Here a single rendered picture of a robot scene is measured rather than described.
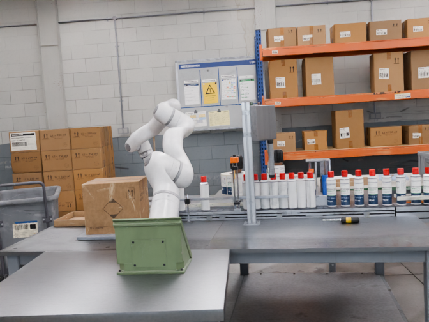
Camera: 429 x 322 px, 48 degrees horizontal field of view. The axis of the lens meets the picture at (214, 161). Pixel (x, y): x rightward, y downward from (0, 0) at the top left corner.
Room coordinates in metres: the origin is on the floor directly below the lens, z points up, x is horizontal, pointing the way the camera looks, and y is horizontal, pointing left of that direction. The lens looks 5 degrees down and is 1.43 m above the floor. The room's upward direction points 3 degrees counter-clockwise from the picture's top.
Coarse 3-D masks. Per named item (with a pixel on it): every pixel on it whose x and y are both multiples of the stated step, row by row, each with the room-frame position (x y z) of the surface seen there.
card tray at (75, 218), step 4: (72, 212) 3.05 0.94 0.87; (76, 212) 3.07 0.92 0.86; (80, 212) 3.06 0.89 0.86; (64, 216) 2.95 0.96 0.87; (68, 216) 3.00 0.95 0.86; (72, 216) 3.05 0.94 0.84; (76, 216) 3.07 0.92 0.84; (80, 216) 3.06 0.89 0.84; (56, 220) 2.82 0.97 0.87; (60, 220) 2.81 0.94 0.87; (64, 220) 2.81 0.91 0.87; (68, 220) 2.80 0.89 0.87; (72, 220) 2.80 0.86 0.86; (76, 220) 2.80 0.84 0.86; (80, 220) 2.79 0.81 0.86; (84, 220) 2.79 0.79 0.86; (56, 224) 2.82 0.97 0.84; (60, 224) 2.81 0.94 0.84; (64, 224) 2.81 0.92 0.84; (68, 224) 2.80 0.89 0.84; (72, 224) 2.80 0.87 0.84; (76, 224) 2.80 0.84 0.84; (80, 224) 2.79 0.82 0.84; (84, 224) 2.79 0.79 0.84
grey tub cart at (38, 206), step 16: (0, 192) 4.82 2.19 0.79; (16, 192) 4.93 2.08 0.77; (32, 192) 4.97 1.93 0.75; (48, 192) 5.01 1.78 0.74; (0, 208) 4.19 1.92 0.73; (16, 208) 4.23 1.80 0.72; (32, 208) 4.26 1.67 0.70; (48, 208) 4.30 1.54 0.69; (0, 224) 4.18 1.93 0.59; (16, 224) 4.23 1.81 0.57; (32, 224) 4.27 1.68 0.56; (48, 224) 4.27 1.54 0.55; (0, 240) 4.17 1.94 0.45; (16, 240) 4.24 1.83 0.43; (0, 256) 4.18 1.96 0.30; (0, 272) 4.20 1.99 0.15
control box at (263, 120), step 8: (256, 112) 2.56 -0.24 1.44; (264, 112) 2.61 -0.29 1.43; (272, 112) 2.66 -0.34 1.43; (256, 120) 2.56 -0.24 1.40; (264, 120) 2.60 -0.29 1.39; (272, 120) 2.65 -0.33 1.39; (256, 128) 2.56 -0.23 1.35; (264, 128) 2.60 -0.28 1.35; (272, 128) 2.65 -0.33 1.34; (256, 136) 2.56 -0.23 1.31; (264, 136) 2.60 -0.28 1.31; (272, 136) 2.65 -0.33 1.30
